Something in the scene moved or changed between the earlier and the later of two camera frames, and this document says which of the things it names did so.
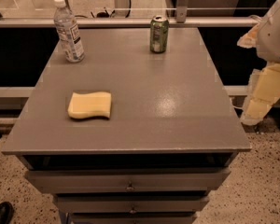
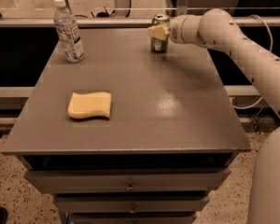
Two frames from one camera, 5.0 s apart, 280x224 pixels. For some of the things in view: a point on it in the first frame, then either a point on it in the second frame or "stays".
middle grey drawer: [129, 203] stays
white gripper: [274, 37] -> [175, 30]
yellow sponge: [88, 105] stays
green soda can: [159, 35] stays
